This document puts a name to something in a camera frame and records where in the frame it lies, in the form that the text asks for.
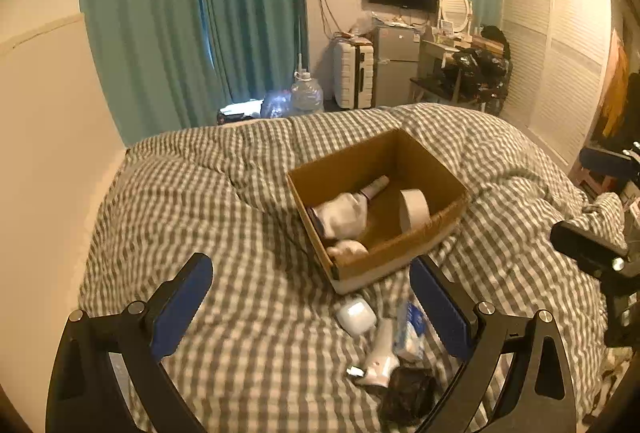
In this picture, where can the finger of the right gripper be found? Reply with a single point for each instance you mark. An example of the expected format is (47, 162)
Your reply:
(624, 166)
(593, 255)

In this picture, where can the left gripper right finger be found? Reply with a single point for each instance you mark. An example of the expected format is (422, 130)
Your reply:
(537, 394)

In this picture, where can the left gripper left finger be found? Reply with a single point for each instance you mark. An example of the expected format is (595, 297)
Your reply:
(84, 393)

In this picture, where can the black round container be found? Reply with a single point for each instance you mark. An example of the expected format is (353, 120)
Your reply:
(409, 397)

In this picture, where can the blue white tissue pack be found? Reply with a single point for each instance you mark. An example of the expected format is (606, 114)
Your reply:
(409, 341)

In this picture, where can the small white bottle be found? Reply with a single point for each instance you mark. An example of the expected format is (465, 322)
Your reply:
(381, 361)

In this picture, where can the white tape roll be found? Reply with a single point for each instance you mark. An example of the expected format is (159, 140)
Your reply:
(414, 212)

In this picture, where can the white earbuds case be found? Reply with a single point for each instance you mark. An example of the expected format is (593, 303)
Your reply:
(356, 316)

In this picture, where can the white sock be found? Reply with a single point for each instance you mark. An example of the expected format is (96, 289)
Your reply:
(344, 217)
(347, 250)

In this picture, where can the white cosmetic tube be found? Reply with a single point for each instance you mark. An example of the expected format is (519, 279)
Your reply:
(374, 188)

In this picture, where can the white louvred wardrobe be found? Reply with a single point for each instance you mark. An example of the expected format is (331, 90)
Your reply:
(559, 50)

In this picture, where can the black bags pile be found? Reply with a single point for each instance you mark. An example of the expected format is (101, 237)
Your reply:
(483, 72)

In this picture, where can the dressing table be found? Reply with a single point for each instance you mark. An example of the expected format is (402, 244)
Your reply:
(426, 85)

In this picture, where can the grey checked duvet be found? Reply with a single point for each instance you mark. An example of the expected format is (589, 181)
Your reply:
(265, 353)

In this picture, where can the white oval mirror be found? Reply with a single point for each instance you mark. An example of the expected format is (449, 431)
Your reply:
(456, 15)

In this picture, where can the brown cardboard box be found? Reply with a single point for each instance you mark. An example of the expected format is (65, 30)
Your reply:
(408, 165)

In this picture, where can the grey mini fridge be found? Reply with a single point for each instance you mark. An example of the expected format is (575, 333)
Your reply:
(396, 58)

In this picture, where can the white suitcase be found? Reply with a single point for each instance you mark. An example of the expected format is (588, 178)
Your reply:
(353, 63)

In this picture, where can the clear water jug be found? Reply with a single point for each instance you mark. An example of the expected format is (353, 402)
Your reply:
(306, 92)

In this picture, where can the clear plastic bag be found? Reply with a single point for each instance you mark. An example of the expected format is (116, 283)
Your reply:
(276, 105)

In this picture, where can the teal curtain left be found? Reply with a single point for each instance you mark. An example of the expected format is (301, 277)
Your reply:
(172, 64)

